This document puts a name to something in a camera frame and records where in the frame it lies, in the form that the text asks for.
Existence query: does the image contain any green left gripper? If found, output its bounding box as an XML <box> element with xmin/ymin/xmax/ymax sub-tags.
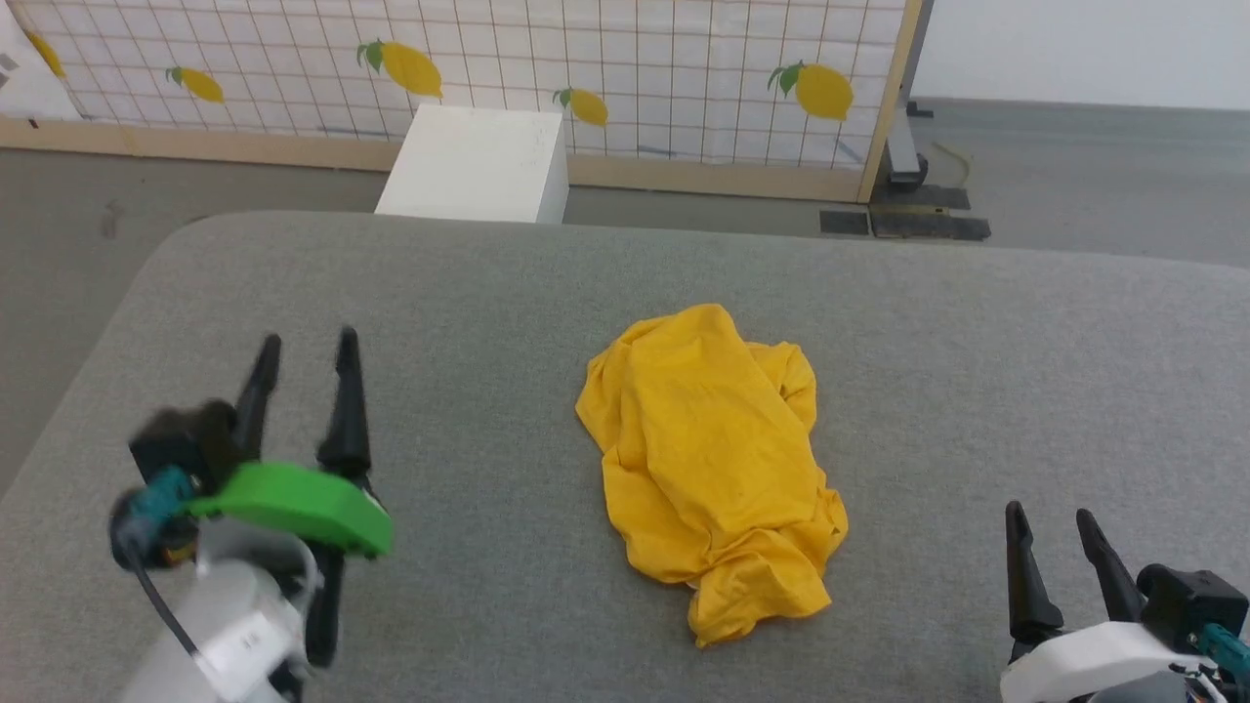
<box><xmin>188</xmin><ymin>326</ymin><xmax>395</xmax><ymax>671</ymax></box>

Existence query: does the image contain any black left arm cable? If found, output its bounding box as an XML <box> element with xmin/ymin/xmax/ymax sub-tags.
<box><xmin>109</xmin><ymin>488</ymin><xmax>201</xmax><ymax>657</ymax></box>

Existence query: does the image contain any lemon print grid screen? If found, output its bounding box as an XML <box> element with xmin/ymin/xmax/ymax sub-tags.
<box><xmin>0</xmin><ymin>0</ymin><xmax>924</xmax><ymax>204</ymax></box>

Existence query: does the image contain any long dark floor mat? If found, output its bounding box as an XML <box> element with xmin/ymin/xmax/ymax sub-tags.
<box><xmin>870</xmin><ymin>213</ymin><xmax>992</xmax><ymax>242</ymax></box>

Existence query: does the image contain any dark mat under post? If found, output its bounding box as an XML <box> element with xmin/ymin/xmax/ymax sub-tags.
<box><xmin>869</xmin><ymin>183</ymin><xmax>972</xmax><ymax>212</ymax></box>

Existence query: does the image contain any yellow t-shirt garment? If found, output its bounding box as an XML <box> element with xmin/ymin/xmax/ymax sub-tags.
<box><xmin>575</xmin><ymin>304</ymin><xmax>849</xmax><ymax>649</ymax></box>

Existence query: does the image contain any thin yellow floor cable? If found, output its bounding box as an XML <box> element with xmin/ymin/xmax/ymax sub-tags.
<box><xmin>931</xmin><ymin>143</ymin><xmax>975</xmax><ymax>188</ymax></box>

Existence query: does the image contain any grey fabric sofa cushion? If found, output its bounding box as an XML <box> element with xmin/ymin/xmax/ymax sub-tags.
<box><xmin>0</xmin><ymin>210</ymin><xmax>1250</xmax><ymax>703</ymax></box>

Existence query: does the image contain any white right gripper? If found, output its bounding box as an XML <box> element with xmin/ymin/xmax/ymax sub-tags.
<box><xmin>999</xmin><ymin>500</ymin><xmax>1224</xmax><ymax>703</ymax></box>

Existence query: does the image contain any white box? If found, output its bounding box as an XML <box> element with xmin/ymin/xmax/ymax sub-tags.
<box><xmin>375</xmin><ymin>104</ymin><xmax>570</xmax><ymax>225</ymax></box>

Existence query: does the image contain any grey metal post with caster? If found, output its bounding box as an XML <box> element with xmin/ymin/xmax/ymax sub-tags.
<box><xmin>885</xmin><ymin>0</ymin><xmax>937</xmax><ymax>191</ymax></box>

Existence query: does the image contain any white panel with grey shapes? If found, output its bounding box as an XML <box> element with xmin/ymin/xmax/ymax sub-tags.
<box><xmin>0</xmin><ymin>5</ymin><xmax>83</xmax><ymax>123</ymax></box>

